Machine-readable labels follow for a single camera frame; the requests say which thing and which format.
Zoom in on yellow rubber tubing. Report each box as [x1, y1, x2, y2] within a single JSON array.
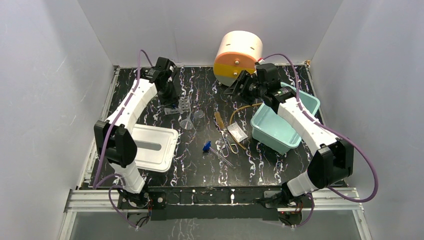
[[228, 102, 263, 151]]

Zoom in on test tube brush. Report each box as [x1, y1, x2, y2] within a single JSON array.
[[214, 111, 229, 145]]

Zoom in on small white sachet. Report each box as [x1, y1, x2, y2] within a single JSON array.
[[227, 122, 248, 143]]

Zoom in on metal scissors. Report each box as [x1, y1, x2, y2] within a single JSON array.
[[220, 130, 239, 158]]

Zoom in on blue plastic clamp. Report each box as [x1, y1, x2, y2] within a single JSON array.
[[202, 141, 211, 153]]

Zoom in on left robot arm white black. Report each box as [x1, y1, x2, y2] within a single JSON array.
[[93, 57, 179, 197]]

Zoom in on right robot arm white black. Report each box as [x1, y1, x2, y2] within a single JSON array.
[[224, 63, 354, 208]]

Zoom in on clear test tube rack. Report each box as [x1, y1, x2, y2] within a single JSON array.
[[164, 96, 191, 115]]

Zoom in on clear plastic funnel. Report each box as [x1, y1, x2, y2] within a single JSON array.
[[179, 111, 194, 130]]

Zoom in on round pastel drawer cabinet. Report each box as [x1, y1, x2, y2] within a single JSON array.
[[213, 30, 263, 87]]

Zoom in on small clear beaker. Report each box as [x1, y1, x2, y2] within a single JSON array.
[[193, 109, 206, 131]]

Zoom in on teal plastic bin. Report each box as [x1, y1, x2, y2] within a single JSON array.
[[250, 82, 321, 155]]

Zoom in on white bin lid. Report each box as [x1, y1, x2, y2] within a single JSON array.
[[131, 124, 179, 173]]

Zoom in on glass tube blue tip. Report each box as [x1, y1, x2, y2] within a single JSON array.
[[208, 148, 236, 169]]

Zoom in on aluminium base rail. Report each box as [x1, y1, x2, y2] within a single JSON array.
[[64, 186, 366, 225]]

